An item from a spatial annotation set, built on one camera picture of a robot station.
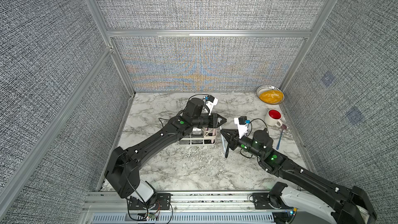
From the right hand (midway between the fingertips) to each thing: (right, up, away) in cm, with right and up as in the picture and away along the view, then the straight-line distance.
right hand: (222, 127), depth 71 cm
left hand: (+3, +3, 0) cm, 5 cm away
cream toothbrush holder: (-7, -7, +15) cm, 17 cm away
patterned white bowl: (+43, +24, +50) cm, 70 cm away
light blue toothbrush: (+1, -6, +2) cm, 7 cm away
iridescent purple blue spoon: (+45, -3, +29) cm, 53 cm away
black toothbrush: (+6, -16, +19) cm, 25 cm away
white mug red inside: (+35, +3, +25) cm, 43 cm away
